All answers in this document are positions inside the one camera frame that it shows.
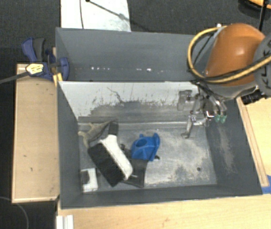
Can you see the grey metal bin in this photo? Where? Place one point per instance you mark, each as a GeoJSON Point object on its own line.
{"type": "Point", "coordinates": [178, 151]}

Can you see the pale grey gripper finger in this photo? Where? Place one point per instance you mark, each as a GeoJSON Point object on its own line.
{"type": "Point", "coordinates": [201, 122]}
{"type": "Point", "coordinates": [189, 128]}

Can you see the blue plastic cup shape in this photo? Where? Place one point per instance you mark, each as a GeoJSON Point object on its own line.
{"type": "Point", "coordinates": [146, 147]}

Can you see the black cylinder on white bracket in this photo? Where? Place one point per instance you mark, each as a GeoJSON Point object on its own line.
{"type": "Point", "coordinates": [251, 96]}

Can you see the white brush with black bristles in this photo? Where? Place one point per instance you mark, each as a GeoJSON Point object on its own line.
{"type": "Point", "coordinates": [112, 159]}

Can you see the tan toy animal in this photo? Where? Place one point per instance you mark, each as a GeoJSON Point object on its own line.
{"type": "Point", "coordinates": [94, 131]}

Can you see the white and black small box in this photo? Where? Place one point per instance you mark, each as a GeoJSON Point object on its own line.
{"type": "Point", "coordinates": [90, 180]}

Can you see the pale wood board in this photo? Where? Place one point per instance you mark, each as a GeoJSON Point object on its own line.
{"type": "Point", "coordinates": [35, 137]}

